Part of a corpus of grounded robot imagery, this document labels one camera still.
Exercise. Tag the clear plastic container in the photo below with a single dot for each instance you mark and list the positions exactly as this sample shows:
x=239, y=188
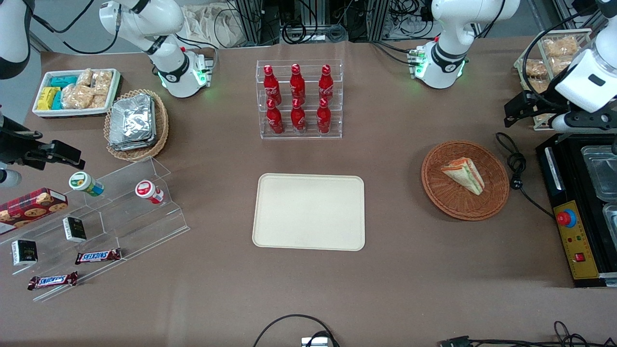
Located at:
x=602, y=171
x=611, y=219

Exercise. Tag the green lid yogurt cup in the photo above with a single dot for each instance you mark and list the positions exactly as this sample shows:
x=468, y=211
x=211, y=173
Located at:
x=83, y=182

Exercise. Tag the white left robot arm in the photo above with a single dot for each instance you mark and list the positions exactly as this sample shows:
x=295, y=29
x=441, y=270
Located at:
x=448, y=29

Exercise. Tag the red cola bottle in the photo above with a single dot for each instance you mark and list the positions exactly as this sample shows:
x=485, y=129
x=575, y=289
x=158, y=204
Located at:
x=271, y=86
x=297, y=84
x=274, y=120
x=323, y=118
x=326, y=83
x=298, y=119

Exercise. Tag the clear acrylic bottle rack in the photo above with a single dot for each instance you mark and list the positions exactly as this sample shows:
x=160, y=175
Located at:
x=311, y=136

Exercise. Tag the bagged fried snack packet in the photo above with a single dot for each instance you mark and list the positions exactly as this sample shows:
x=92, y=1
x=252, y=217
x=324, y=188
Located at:
x=565, y=63
x=536, y=68
x=538, y=86
x=560, y=46

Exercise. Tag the light wicker basket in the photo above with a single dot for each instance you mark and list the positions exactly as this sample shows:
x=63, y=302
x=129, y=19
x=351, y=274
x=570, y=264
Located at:
x=161, y=125

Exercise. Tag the brown wicker basket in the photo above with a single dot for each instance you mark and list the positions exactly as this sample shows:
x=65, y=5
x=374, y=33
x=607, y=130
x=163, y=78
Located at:
x=453, y=202

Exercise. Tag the stack of foil containers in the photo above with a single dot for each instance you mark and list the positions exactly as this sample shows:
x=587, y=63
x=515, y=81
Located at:
x=131, y=121

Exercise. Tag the small black box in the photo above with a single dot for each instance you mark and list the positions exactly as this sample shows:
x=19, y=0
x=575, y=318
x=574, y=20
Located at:
x=74, y=229
x=24, y=252

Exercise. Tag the white snack tray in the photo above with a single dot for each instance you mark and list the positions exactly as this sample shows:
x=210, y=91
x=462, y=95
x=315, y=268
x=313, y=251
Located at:
x=72, y=112

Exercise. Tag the clear acrylic stepped shelf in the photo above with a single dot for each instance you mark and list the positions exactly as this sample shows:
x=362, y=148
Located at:
x=140, y=226

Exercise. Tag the red tartan cookie box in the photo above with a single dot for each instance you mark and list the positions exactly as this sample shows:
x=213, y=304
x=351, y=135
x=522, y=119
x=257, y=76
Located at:
x=29, y=207

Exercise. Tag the clear rice cracker packet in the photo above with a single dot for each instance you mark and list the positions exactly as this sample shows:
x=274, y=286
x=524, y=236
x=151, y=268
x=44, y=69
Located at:
x=102, y=82
x=85, y=77
x=98, y=101
x=77, y=97

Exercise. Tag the small teal snack packet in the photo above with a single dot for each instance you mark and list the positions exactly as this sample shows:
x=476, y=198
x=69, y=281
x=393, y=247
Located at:
x=58, y=100

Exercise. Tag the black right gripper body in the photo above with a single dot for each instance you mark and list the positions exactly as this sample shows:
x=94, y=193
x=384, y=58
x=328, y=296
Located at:
x=14, y=144

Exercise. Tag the crumpled translucent bag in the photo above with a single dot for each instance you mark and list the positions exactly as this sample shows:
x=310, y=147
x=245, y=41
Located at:
x=207, y=26

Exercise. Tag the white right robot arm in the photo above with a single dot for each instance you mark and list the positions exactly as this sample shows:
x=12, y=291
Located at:
x=144, y=19

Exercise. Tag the long teal snack packet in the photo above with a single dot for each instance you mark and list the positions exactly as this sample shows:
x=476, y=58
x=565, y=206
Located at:
x=63, y=81

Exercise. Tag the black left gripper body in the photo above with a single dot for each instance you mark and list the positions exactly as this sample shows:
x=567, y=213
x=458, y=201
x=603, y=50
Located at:
x=540, y=104

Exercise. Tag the red emergency stop button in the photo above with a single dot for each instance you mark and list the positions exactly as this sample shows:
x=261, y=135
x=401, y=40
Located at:
x=566, y=218

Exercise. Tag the red lid yogurt cup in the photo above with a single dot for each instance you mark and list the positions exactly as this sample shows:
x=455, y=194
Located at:
x=147, y=190

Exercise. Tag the brown snickers bar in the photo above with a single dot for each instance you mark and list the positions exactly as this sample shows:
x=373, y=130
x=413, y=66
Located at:
x=52, y=280
x=98, y=256

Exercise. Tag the small silver device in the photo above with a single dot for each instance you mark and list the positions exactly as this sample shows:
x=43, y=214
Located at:
x=315, y=342

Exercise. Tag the black sealing machine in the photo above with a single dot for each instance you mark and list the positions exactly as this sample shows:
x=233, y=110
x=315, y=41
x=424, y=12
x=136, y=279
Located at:
x=569, y=173

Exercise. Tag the triangle sandwich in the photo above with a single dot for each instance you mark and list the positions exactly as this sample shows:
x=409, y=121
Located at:
x=465, y=174

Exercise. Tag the beige plastic tray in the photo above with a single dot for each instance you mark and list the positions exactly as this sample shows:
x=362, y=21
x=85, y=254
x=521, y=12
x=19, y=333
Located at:
x=308, y=212

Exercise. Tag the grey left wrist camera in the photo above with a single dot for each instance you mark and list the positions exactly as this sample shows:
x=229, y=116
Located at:
x=561, y=122

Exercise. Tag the aluminium frame post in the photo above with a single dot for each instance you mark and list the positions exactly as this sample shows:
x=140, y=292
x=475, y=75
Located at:
x=248, y=21
x=378, y=19

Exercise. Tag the yellow snack packet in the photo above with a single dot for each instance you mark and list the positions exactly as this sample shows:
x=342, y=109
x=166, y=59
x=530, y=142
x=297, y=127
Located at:
x=47, y=98

